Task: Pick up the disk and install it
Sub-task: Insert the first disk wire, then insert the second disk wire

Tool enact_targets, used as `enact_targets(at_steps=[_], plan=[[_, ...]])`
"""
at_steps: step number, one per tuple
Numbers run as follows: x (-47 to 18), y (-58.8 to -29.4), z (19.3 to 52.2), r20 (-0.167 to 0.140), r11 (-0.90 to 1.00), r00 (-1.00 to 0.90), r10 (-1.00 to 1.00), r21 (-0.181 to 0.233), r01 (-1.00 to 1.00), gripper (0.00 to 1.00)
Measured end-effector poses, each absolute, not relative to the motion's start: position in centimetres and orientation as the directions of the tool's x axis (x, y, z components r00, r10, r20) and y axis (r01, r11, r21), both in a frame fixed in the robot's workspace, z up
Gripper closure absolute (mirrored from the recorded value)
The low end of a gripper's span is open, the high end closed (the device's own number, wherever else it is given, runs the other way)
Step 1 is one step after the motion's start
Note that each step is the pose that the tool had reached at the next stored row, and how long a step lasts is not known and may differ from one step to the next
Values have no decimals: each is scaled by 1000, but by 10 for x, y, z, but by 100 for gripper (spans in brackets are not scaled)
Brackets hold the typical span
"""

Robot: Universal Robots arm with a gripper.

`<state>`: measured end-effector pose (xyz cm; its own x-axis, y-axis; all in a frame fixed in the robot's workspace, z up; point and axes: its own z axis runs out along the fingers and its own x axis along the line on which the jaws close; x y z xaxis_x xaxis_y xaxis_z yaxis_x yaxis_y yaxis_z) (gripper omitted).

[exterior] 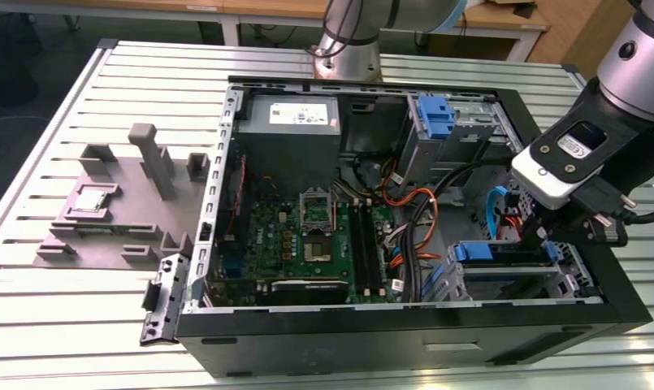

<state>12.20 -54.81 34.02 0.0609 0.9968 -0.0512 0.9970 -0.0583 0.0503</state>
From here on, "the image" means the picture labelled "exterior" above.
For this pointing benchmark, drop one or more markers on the wooden cabinet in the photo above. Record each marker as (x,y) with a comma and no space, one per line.
(576,40)

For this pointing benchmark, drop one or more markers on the black office chair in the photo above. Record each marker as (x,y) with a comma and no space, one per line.
(7,61)

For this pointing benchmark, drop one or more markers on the grey card retainer bracket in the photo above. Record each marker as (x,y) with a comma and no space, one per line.
(166,292)

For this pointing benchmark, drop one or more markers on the grey metal drive cage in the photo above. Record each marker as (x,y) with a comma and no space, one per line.
(468,138)

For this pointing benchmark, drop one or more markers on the green motherboard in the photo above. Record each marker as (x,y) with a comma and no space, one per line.
(273,243)

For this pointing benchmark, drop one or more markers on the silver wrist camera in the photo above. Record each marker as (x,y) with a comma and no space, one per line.
(538,183)

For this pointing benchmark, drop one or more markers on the black RAM slot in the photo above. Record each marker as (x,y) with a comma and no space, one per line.
(361,243)
(374,243)

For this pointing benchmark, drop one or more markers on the grey parts rack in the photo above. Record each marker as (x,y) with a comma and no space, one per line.
(137,211)

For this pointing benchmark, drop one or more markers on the silver CPU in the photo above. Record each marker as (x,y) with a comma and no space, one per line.
(91,201)

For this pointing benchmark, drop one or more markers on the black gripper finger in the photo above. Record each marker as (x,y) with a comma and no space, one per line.
(538,229)

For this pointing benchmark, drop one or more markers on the wooden desk white frame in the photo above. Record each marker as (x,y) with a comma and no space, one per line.
(142,10)
(494,22)

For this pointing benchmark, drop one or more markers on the blue plastic drive latch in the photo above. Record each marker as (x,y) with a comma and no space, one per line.
(438,118)

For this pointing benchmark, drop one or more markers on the black PC case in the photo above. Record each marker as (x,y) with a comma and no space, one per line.
(360,337)

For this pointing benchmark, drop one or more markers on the hard disk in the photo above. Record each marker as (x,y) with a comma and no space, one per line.
(473,252)

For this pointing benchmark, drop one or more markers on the grey metal disk bay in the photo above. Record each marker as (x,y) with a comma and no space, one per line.
(505,270)

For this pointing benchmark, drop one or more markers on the grey power supply unit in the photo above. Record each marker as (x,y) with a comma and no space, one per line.
(289,158)

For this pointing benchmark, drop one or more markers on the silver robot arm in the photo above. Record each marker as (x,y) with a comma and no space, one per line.
(349,57)

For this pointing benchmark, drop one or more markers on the black graphics card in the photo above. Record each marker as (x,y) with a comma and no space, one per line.
(305,290)

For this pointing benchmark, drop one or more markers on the CPU socket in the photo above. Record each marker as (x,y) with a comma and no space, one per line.
(320,251)

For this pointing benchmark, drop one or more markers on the thin metal locking lever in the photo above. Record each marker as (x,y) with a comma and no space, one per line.
(336,215)

